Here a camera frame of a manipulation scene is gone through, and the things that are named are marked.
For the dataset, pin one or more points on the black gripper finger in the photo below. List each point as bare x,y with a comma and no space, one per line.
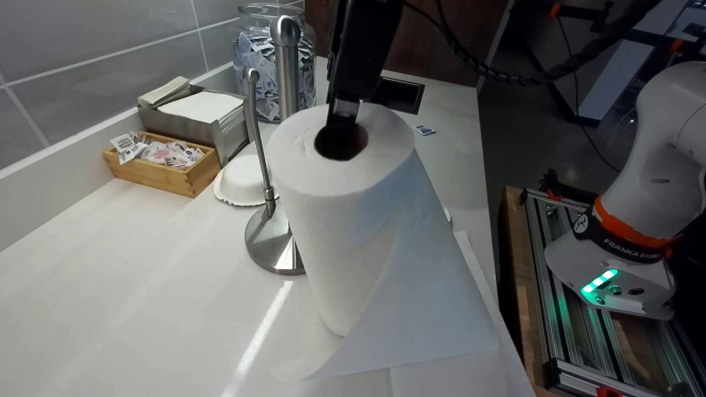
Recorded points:
347,52
370,57

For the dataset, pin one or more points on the white paper towel roll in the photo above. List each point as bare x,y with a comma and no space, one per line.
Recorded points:
353,222

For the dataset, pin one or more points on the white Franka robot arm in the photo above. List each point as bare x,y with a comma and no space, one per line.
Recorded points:
654,184

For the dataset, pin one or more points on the steel paper towel stand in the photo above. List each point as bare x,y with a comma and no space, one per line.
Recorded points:
273,246

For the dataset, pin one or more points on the square steel counter opening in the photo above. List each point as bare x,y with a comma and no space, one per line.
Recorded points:
401,91

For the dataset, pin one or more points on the brown wooden cabinet panel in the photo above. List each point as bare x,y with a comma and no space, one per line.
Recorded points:
441,36

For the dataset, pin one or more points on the glass jar with sachets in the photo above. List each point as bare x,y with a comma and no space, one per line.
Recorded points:
257,73

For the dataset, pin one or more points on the steel napkin dispenser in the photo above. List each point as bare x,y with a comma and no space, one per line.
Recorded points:
199,117

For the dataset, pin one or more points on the white ribbed paper dish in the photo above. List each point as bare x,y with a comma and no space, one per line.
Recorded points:
238,184

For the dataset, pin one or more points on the wooden sachet tray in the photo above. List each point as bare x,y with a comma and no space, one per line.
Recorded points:
156,174

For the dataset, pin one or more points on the white printed sachet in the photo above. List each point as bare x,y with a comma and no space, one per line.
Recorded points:
125,145

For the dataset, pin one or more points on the white background panel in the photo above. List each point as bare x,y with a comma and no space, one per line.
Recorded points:
624,73

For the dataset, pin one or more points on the wooden mounting board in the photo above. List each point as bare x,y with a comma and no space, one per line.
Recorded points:
524,310

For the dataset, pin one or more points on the black bar with orange clamps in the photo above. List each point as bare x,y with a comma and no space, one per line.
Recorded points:
684,34

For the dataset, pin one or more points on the flat white paper sheet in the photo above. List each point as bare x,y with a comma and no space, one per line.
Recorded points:
508,361

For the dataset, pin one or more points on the aluminium profile frame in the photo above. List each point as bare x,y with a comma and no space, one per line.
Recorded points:
581,344

